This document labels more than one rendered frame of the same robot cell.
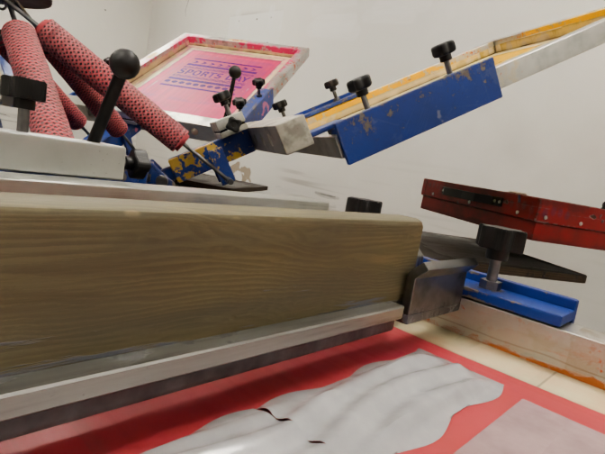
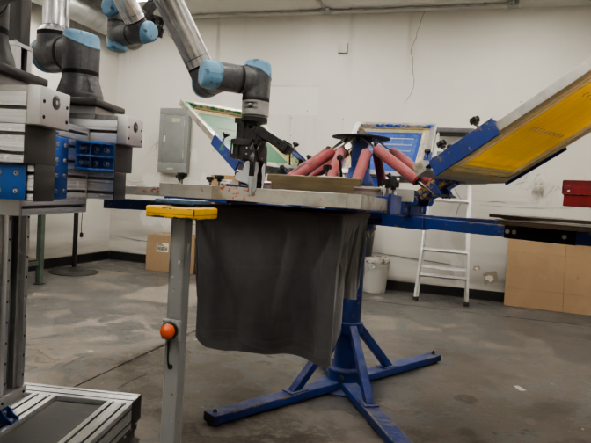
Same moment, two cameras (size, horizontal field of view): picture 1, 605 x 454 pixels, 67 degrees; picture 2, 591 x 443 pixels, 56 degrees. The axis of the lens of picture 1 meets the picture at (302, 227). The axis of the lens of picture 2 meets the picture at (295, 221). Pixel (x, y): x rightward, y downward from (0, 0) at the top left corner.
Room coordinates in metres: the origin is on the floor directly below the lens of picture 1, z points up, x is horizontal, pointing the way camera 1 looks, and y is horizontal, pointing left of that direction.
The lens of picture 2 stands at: (-0.69, -1.83, 1.01)
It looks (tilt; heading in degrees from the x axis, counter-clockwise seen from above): 3 degrees down; 65
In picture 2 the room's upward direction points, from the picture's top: 4 degrees clockwise
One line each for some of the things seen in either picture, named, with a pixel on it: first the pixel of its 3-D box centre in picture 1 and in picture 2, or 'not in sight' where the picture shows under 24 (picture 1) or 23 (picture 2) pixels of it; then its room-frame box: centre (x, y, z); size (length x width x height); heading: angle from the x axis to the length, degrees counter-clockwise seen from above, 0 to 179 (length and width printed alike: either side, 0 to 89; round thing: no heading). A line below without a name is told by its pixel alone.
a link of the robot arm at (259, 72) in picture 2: not in sight; (256, 81); (-0.15, -0.37, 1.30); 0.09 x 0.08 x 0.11; 0
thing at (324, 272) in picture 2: not in sight; (262, 283); (-0.08, -0.33, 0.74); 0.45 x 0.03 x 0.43; 138
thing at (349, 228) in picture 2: not in sight; (348, 279); (0.23, -0.30, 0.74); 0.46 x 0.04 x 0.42; 48
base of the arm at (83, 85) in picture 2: not in sight; (80, 86); (-0.56, 0.18, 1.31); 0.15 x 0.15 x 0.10
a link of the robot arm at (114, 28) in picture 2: not in sight; (120, 35); (-0.41, 0.43, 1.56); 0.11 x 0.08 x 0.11; 125
